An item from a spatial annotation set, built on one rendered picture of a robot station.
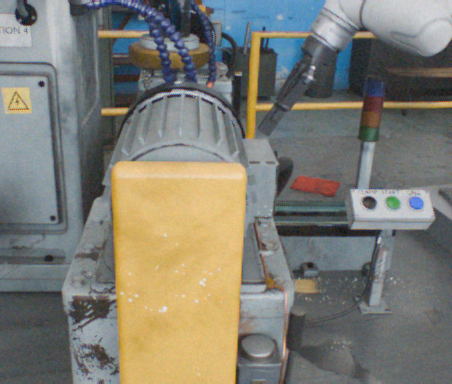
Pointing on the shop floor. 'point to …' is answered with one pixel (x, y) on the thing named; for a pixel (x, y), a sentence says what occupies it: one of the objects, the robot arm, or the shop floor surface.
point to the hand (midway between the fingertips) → (271, 119)
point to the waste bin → (322, 88)
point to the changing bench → (430, 76)
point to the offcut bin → (267, 66)
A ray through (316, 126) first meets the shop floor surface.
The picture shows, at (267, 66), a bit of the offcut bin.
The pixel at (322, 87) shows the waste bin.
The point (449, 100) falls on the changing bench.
